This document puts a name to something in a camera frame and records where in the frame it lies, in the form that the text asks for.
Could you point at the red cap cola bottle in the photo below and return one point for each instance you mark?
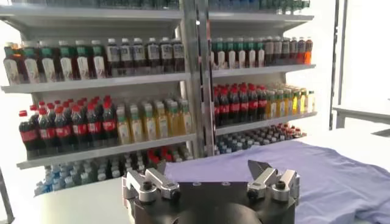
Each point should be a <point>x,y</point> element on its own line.
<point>29,137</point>
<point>80,129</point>
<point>224,109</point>
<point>234,108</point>
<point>217,111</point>
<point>94,128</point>
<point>109,125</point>
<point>63,132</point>
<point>253,106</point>
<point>243,106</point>
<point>262,105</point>
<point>46,134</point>

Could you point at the purple printed t-shirt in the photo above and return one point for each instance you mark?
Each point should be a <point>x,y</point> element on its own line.
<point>304,182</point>

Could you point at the metal beverage shelf rack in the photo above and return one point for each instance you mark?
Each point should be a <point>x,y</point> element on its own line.
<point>259,70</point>
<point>91,80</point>

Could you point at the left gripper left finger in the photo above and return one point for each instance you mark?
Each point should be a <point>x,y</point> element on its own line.
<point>161,182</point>

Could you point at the grey metal frame table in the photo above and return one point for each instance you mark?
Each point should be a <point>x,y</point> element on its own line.
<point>359,113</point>

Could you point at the reddish tea bottle white label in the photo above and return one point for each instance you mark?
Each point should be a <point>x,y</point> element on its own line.
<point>12,70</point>

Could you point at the yellow juice bottle green cap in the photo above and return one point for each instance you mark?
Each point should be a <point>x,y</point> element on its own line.
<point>295,103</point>
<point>123,131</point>
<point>161,124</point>
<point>173,121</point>
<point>186,121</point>
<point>280,106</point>
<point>136,129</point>
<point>287,105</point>
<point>149,128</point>
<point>271,106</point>
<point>310,102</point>
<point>302,102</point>

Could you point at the dark bottle beige label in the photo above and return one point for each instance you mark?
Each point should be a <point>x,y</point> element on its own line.
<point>277,50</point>
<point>269,50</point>

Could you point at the dark drink bottle black label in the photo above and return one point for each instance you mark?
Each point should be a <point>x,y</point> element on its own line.
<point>153,56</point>
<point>178,54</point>
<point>125,58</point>
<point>139,56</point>
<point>166,54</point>
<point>113,58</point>

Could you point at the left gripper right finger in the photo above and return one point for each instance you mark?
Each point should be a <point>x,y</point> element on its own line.
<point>265,179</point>

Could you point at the dark slanted metal post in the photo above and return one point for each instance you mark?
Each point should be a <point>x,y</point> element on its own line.
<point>333,91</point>

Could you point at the dark tea bottle green label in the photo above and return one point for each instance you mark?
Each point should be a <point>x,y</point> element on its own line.
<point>31,70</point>
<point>66,67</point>
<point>48,68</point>
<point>220,59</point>
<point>241,59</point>
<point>83,65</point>
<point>251,58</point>
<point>230,59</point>
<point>260,58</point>
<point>99,65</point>

